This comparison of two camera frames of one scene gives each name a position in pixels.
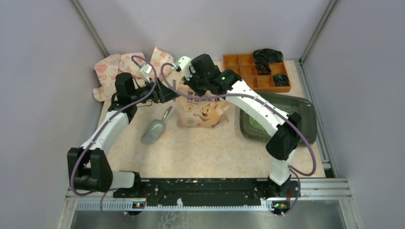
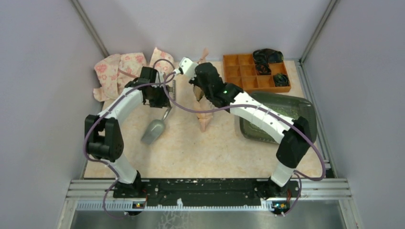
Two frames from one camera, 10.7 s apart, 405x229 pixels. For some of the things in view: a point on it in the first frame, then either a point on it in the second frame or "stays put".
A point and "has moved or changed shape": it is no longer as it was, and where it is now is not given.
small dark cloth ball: [281, 79] stays put
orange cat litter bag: [193, 113] has moved or changed shape
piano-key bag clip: [174, 86] stays put
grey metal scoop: [154, 129] stays put
